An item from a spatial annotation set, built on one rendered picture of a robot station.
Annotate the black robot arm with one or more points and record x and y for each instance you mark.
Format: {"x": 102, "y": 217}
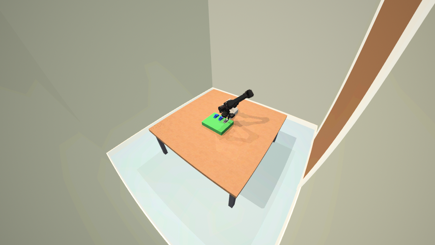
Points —
{"x": 233, "y": 103}

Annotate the green flat deck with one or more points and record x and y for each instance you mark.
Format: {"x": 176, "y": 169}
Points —
{"x": 215, "y": 123}

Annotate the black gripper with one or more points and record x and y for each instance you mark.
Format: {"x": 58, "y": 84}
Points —
{"x": 230, "y": 115}

